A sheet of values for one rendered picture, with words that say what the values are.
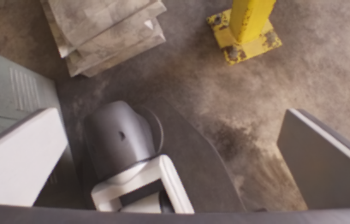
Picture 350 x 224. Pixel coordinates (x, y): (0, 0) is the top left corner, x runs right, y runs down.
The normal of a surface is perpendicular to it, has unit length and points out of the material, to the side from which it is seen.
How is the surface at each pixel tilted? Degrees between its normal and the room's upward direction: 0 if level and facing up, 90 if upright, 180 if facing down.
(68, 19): 17
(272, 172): 0
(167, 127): 0
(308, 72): 0
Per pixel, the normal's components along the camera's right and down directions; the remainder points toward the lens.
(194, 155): -0.13, -0.17
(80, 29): 0.35, 0.67
